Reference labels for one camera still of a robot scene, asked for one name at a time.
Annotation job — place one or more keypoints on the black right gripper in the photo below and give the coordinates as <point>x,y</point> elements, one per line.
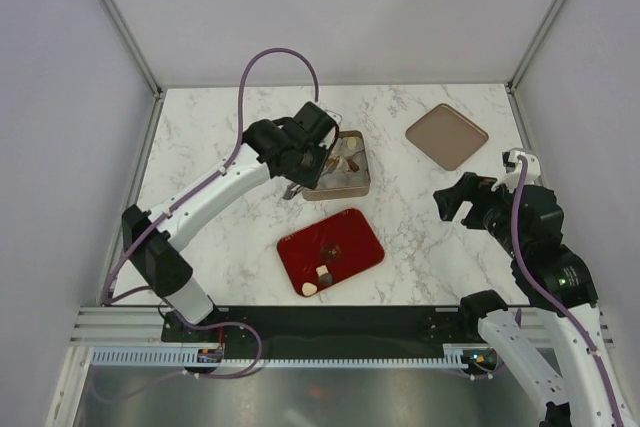
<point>449,199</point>

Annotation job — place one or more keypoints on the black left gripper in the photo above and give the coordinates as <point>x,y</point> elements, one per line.
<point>311,180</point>

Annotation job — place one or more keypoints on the brown square chocolate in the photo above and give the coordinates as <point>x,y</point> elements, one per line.
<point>353,165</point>

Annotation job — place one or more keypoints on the metal tongs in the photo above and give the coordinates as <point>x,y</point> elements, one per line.
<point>294,189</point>

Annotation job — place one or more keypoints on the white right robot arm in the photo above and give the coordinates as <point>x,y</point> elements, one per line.
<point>527,224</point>

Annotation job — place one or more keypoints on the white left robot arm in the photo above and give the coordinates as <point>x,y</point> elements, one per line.
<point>153,239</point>

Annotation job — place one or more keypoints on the white square ridged chocolate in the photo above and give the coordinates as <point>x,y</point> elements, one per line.
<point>322,271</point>

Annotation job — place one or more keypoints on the dark heart chocolate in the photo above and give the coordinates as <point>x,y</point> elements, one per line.
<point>326,279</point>

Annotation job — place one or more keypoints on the white rounded chocolate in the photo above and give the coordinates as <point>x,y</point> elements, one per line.
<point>308,289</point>

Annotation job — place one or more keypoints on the gold square tin box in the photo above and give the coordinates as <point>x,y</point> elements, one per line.
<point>343,182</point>

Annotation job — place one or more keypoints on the gold tin lid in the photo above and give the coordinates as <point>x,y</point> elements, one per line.
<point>446,136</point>

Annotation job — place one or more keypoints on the red rectangular tray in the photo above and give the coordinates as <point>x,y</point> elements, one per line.
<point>345,243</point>

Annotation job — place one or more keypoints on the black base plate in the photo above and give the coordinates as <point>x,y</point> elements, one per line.
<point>324,333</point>

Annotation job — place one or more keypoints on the left aluminium frame post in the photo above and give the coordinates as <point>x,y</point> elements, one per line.
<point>125,35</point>

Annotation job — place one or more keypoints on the aluminium frame post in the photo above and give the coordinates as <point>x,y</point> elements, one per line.
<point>543,30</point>
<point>125,35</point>

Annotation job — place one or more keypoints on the right aluminium frame post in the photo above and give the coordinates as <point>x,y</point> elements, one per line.
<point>543,30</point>

